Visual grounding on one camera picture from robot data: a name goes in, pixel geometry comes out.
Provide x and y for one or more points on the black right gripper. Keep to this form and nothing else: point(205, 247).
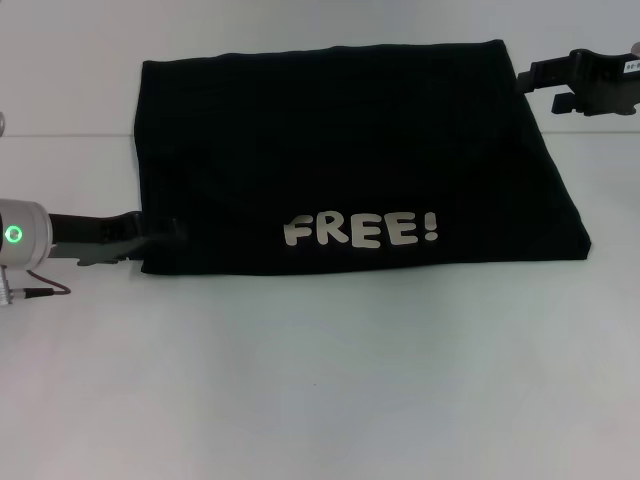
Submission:
point(605, 85)

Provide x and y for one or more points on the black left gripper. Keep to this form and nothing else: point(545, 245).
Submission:
point(100, 237)

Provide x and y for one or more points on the black t-shirt with FREE print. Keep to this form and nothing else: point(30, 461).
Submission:
point(350, 160)

